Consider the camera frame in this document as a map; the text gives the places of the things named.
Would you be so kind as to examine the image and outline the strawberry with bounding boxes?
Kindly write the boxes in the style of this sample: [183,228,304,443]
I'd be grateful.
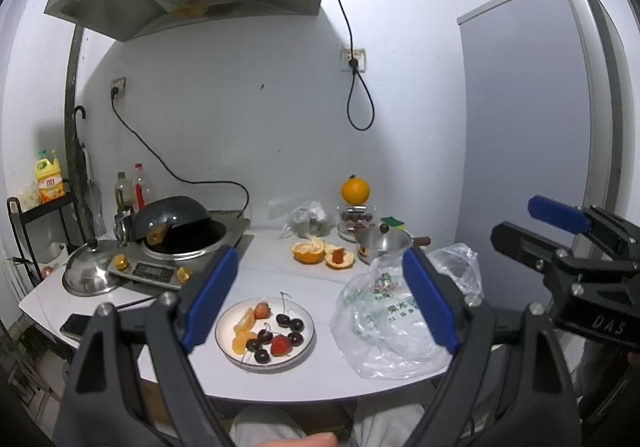
[254,301,271,320]
[270,334,293,357]

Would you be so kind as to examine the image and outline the red cap sauce bottle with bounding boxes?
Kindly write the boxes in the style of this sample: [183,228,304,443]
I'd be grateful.
[134,162,152,211]

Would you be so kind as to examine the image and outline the person hand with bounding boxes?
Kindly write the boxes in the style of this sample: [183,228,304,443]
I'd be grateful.
[255,433,338,447]

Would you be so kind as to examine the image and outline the whole orange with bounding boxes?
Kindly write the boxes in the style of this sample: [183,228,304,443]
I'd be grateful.
[341,175,371,206]

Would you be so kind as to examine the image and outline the grey refrigerator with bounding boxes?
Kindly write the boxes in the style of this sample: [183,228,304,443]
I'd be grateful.
[457,0,632,274]

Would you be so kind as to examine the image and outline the cooker power cable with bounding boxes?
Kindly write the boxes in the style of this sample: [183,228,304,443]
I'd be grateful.
[109,86,252,221]

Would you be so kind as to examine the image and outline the steel pot lid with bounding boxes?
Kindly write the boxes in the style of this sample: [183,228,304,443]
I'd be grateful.
[62,239,125,297]

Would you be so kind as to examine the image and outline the black umbrella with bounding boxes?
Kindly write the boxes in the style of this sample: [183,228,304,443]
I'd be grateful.
[70,106,98,248]

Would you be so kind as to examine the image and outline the green yellow sponge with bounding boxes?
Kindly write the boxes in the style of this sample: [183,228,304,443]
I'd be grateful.
[381,216,406,230]

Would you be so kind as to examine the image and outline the clear plastic bag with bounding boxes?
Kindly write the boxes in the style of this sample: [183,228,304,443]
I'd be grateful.
[328,242,485,380]

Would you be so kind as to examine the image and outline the orange peel with strawberry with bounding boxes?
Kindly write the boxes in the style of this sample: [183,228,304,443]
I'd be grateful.
[324,243,356,271]

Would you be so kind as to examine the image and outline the wall socket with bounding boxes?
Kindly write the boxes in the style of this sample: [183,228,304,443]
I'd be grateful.
[341,48,367,74]
[111,78,126,100]

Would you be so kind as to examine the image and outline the peeled orange half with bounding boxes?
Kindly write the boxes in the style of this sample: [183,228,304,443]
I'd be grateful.
[291,237,326,265]

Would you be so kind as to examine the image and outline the induction cooker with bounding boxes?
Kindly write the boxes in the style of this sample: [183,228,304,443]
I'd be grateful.
[107,214,250,290]

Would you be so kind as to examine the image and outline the bagged steel cups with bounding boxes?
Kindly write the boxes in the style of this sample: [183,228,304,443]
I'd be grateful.
[268,198,335,239]

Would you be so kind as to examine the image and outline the tangerine segment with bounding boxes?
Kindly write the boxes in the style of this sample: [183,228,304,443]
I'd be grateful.
[232,330,257,356]
[233,307,255,334]

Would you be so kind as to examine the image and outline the yellow oil bottle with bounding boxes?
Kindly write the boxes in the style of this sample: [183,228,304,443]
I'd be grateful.
[35,150,65,204]

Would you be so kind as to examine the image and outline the steel pot with lid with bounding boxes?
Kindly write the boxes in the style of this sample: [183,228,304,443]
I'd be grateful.
[355,223,432,265]

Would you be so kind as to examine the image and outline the white round plate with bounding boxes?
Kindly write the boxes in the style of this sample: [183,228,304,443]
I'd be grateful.
[215,292,316,372]

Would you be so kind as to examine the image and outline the black chopstick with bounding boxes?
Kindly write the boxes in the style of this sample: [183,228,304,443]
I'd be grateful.
[116,295,157,311]

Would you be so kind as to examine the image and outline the black wok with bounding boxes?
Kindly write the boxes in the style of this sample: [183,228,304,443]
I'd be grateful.
[130,196,209,245]

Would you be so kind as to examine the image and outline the black metal rack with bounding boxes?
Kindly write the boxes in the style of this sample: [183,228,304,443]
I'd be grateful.
[6,178,86,288]

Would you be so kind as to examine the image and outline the hanging black cable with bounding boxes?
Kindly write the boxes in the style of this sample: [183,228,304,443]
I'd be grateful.
[326,0,377,132]

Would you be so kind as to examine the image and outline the glass container with fruit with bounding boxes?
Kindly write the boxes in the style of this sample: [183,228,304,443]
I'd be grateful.
[336,204,376,242]

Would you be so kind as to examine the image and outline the dark oil bottle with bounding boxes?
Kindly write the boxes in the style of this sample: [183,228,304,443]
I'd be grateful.
[114,171,134,213]

